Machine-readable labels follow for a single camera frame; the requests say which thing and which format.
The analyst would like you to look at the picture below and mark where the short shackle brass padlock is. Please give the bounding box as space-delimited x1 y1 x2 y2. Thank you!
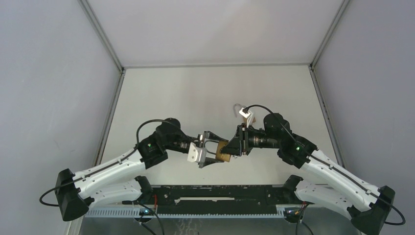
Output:
216 141 231 163

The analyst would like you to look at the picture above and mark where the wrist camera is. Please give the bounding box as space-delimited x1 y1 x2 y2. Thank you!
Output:
187 142 207 163
239 107 255 127

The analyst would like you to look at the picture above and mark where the long shackle brass padlock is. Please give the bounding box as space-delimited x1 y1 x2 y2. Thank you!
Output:
233 103 256 126

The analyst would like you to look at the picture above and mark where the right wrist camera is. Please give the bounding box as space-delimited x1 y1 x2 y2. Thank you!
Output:
239 107 255 127

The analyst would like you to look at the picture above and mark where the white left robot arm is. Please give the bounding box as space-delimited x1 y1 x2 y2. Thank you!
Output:
53 118 224 222

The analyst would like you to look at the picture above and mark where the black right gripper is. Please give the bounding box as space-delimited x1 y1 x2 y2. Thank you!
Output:
220 123 280 157

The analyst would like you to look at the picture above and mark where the black left camera cable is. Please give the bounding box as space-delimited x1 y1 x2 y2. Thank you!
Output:
39 119 198 207

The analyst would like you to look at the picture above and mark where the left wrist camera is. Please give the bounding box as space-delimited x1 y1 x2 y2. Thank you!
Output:
187 142 207 163

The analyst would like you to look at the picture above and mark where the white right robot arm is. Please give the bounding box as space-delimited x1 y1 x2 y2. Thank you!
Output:
220 113 395 235

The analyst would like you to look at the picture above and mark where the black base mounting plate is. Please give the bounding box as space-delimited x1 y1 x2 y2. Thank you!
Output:
122 185 315 215

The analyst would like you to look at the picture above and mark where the white slotted cable duct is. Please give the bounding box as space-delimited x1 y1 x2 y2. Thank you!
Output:
85 207 285 218

